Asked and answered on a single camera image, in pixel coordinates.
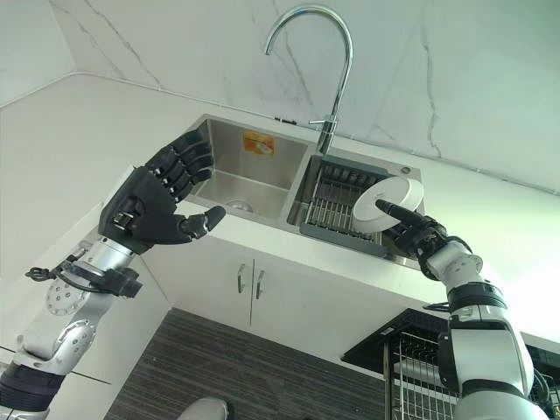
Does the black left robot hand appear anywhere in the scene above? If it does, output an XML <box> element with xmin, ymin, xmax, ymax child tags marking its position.
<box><xmin>97</xmin><ymin>129</ymin><xmax>228</xmax><ymax>256</ymax></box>

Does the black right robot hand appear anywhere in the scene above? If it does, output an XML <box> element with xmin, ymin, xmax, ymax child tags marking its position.
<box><xmin>374</xmin><ymin>199</ymin><xmax>448</xmax><ymax>260</ymax></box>

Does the white round bowl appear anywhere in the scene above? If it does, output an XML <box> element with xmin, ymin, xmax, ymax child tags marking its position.
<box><xmin>351</xmin><ymin>176</ymin><xmax>426</xmax><ymax>233</ymax></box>

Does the black open dishwasher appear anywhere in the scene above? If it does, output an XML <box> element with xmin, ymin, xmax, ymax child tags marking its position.
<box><xmin>340</xmin><ymin>308</ymin><xmax>560</xmax><ymax>420</ymax></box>

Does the grey sink drain rack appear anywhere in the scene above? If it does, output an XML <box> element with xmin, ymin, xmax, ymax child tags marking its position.
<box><xmin>297</xmin><ymin>155</ymin><xmax>397</xmax><ymax>246</ymax></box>

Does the round sink drain strainer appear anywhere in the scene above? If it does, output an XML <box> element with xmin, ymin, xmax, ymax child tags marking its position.
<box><xmin>223</xmin><ymin>199</ymin><xmax>256</xmax><ymax>214</ymax></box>

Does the white cabinet door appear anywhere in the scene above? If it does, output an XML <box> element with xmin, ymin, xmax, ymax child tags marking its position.
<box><xmin>249</xmin><ymin>257</ymin><xmax>410</xmax><ymax>340</ymax></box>
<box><xmin>142</xmin><ymin>244</ymin><xmax>255</xmax><ymax>327</ymax></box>

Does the orange sink sticker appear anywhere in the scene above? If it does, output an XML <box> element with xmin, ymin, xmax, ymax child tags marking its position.
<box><xmin>242</xmin><ymin>132</ymin><xmax>277</xmax><ymax>158</ymax></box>

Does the stainless steel double sink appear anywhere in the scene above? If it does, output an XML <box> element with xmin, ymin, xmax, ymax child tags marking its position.
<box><xmin>185</xmin><ymin>113</ymin><xmax>424</xmax><ymax>270</ymax></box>

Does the white dish in rack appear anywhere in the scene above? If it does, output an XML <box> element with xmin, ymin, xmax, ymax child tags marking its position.
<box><xmin>395</xmin><ymin>358</ymin><xmax>441</xmax><ymax>389</ymax></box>

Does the chrome gooseneck faucet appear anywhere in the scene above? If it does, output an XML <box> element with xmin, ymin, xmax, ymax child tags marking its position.
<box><xmin>263</xmin><ymin>3</ymin><xmax>354</xmax><ymax>156</ymax></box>

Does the silver robot leg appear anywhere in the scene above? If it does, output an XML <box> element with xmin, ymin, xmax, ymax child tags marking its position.
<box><xmin>178</xmin><ymin>396</ymin><xmax>232</xmax><ymax>420</ymax></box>

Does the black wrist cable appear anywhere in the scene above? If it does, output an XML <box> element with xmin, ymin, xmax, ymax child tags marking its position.
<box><xmin>24</xmin><ymin>257</ymin><xmax>110</xmax><ymax>292</ymax></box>

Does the wire dishwasher rack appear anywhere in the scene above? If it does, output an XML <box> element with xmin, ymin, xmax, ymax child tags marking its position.
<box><xmin>391</xmin><ymin>331</ymin><xmax>460</xmax><ymax>420</ymax></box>

